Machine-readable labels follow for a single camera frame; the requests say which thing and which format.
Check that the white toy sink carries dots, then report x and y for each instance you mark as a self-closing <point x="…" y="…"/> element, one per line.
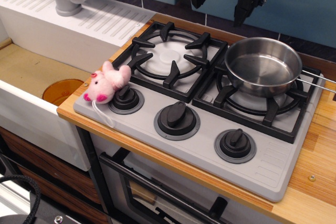
<point x="39" y="48"/>

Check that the pink stuffed pig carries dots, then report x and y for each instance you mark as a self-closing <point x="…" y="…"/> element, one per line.
<point x="103" y="86"/>

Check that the black right burner grate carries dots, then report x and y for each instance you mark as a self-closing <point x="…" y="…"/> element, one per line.
<point x="286" y="116"/>

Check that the wooden drawer cabinet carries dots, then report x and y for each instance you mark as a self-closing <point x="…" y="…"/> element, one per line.
<point x="61" y="183"/>

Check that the black burner grate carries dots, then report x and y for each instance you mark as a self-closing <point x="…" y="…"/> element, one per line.
<point x="170" y="63"/>
<point x="286" y="116"/>

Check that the black stove knob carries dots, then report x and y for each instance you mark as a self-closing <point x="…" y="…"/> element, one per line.
<point x="235" y="146"/>
<point x="126" y="101"/>
<point x="177" y="122"/>

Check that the black left stove knob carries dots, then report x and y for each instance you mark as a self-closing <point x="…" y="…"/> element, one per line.
<point x="126" y="101"/>

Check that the black right stove knob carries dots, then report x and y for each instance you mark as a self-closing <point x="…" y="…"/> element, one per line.
<point x="235" y="146"/>

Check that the stainless steel pan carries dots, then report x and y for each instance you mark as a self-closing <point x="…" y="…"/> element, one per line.
<point x="265" y="67"/>

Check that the orange sink drain plate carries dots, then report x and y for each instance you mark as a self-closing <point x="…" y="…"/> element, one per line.
<point x="59" y="91"/>

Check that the grey toy stove top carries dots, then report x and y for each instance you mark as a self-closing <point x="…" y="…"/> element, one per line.
<point x="267" y="174"/>

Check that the black middle stove knob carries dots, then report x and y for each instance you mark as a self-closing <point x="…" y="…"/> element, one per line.
<point x="177" y="122"/>

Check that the oven door with handle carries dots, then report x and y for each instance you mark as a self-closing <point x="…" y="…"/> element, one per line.
<point x="116" y="162"/>

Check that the black left burner grate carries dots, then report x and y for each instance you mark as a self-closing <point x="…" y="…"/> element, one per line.
<point x="170" y="63"/>

